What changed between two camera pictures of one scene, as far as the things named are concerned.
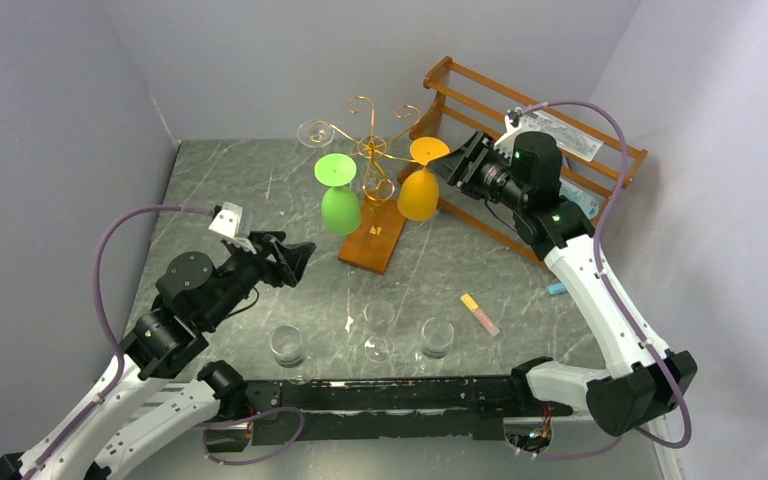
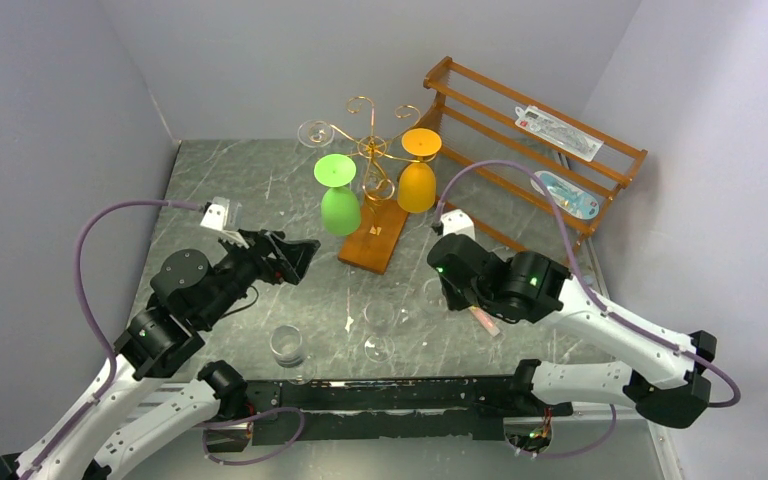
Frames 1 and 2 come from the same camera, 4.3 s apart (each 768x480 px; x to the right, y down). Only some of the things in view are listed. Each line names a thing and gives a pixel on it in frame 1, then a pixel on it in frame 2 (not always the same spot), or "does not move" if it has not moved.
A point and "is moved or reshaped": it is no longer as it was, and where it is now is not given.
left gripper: [294, 257] does not move
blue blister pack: [588, 201] does not move
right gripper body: [475, 162] -> [455, 291]
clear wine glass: [379, 314] does not move
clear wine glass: [315, 133] does not move
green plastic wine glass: [340, 209] does not move
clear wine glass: [287, 347] does not move
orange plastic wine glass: [418, 195] is moved or reshaped
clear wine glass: [436, 335] -> [435, 298]
